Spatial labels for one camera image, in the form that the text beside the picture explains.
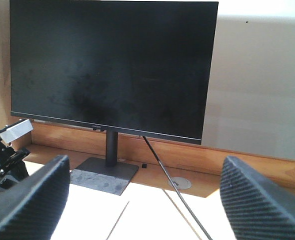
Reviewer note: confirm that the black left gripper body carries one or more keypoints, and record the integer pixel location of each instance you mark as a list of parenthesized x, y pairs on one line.
[(12, 167)]

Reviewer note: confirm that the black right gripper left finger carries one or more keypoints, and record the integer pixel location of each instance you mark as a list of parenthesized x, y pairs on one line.
[(31, 209)]

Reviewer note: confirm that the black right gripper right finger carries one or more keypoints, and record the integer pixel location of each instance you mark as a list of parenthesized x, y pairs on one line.
[(256, 207)]

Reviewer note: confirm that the white paper sheet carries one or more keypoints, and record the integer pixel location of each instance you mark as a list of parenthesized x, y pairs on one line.
[(144, 211)]

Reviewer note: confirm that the wooden desk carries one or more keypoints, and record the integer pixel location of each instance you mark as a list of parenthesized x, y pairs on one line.
[(202, 164)]

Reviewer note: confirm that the black monitor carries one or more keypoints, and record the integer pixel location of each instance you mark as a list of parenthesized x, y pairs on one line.
[(117, 66)]

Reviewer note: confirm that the white camera box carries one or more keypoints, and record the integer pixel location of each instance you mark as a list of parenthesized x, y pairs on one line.
[(16, 130)]

